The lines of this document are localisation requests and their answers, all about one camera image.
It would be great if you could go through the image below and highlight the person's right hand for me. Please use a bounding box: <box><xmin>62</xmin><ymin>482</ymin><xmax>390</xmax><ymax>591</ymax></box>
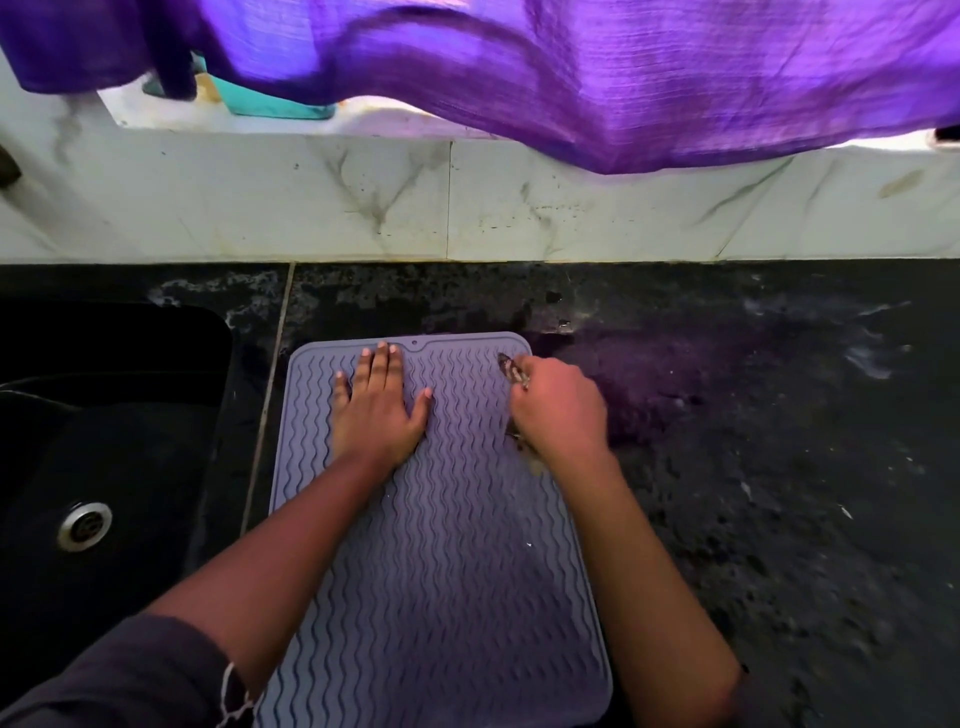
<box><xmin>507</xmin><ymin>356</ymin><xmax>609</xmax><ymax>465</ymax></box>

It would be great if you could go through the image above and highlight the person's left hand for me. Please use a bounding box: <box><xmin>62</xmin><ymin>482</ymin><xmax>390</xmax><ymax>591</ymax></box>
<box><xmin>330</xmin><ymin>342</ymin><xmax>435</xmax><ymax>473</ymax></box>

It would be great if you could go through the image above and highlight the grey wavy silicone mat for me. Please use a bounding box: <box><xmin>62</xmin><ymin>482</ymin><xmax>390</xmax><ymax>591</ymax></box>
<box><xmin>253</xmin><ymin>331</ymin><xmax>614</xmax><ymax>728</ymax></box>

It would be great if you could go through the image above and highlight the person's left forearm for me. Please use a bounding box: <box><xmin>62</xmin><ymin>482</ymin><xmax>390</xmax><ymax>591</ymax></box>
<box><xmin>146</xmin><ymin>448</ymin><xmax>399</xmax><ymax>702</ymax></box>

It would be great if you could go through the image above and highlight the person's right forearm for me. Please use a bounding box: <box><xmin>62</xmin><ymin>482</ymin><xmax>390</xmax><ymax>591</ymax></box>
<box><xmin>541</xmin><ymin>442</ymin><xmax>745</xmax><ymax>728</ymax></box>

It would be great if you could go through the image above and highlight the black kitchen sink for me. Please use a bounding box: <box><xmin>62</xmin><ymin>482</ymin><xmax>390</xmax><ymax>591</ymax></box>
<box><xmin>0</xmin><ymin>300</ymin><xmax>235</xmax><ymax>706</ymax></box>

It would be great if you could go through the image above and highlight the teal plastic container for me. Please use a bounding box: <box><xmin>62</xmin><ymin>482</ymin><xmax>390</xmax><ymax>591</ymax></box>
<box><xmin>142</xmin><ymin>56</ymin><xmax>339</xmax><ymax>121</ymax></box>

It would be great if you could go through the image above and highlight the metal sink drain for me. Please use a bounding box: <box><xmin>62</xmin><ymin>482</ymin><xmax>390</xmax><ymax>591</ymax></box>
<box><xmin>57</xmin><ymin>501</ymin><xmax>114</xmax><ymax>554</ymax></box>

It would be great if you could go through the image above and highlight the purple cloth curtain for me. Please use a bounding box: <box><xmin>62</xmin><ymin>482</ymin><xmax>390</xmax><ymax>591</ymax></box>
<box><xmin>0</xmin><ymin>0</ymin><xmax>960</xmax><ymax>176</ymax></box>

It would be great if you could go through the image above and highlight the dark grey sleeve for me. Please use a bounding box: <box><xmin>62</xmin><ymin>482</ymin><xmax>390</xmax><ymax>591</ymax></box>
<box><xmin>0</xmin><ymin>613</ymin><xmax>260</xmax><ymax>728</ymax></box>

